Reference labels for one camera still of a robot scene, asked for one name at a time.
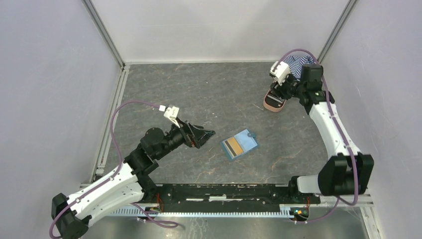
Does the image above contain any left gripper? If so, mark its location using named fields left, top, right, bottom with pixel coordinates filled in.
left=156, top=117, right=215, bottom=160

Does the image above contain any pink card box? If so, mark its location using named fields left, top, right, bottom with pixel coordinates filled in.
left=263, top=90, right=286, bottom=113

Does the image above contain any orange credit card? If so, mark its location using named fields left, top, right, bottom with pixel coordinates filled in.
left=223, top=136, right=244, bottom=158

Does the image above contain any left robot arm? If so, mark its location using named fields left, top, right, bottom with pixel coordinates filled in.
left=49, top=121, right=215, bottom=239

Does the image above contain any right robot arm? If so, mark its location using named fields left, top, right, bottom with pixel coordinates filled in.
left=270, top=62, right=374, bottom=203

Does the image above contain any striped blue white cloth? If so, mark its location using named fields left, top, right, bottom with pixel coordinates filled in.
left=283, top=55, right=316, bottom=80

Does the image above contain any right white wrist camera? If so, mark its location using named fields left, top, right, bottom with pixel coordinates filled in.
left=269, top=61, right=291, bottom=85

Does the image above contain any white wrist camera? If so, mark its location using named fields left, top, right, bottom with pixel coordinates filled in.
left=159, top=105, right=181, bottom=128
left=269, top=61, right=291, bottom=85

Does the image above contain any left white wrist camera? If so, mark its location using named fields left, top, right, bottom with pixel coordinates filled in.
left=159, top=105, right=181, bottom=128

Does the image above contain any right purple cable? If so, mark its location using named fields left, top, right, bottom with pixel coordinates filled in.
left=277, top=48, right=359, bottom=225

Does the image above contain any purple cable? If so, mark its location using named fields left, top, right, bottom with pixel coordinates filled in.
left=277, top=48, right=359, bottom=225
left=48, top=100, right=180, bottom=239

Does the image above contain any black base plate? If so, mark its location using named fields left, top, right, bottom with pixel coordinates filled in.
left=139, top=184, right=320, bottom=213

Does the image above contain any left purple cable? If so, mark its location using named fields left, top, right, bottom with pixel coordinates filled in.
left=48, top=100, right=180, bottom=239

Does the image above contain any aluminium frame rail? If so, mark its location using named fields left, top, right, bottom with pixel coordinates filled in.
left=75, top=183, right=374, bottom=207

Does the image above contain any light blue cable duct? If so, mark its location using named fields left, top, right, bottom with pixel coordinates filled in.
left=109, top=205, right=294, bottom=219

